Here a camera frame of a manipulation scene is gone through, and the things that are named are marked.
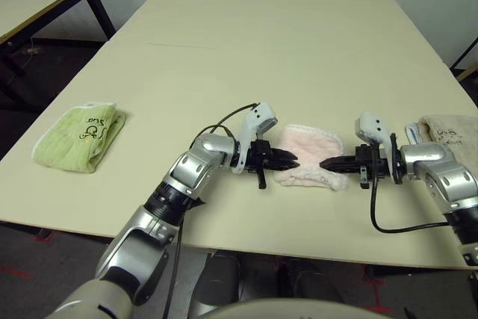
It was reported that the white folded towel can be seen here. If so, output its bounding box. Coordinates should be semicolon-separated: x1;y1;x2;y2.
405;121;425;145

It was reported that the pink towel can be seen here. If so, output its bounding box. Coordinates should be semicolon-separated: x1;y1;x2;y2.
272;123;350;191

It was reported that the grey robot torso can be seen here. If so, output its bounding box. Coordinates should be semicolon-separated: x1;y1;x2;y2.
197;296;397;319

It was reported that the robot left leg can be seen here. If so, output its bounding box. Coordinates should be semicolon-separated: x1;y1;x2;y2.
188;251;240;316

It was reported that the cream folded towel with print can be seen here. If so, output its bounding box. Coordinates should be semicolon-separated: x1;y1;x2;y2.
417;114;478;176

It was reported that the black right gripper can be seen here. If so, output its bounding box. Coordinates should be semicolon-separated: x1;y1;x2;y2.
319;143;394;190

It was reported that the robot right leg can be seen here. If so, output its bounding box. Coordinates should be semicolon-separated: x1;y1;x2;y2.
276;257;347;305

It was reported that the green folded towel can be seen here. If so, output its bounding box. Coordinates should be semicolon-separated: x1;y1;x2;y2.
31;101;127;174

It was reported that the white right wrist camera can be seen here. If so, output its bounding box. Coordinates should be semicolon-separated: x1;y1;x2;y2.
353;111;399;182

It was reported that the robot leg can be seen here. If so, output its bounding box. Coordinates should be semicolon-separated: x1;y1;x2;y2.
276;257;347;305
188;251;240;316

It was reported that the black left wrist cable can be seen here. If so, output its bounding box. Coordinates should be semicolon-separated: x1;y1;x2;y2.
164;101;262;319

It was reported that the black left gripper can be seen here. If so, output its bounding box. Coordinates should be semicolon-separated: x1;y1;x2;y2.
243;139;302;190

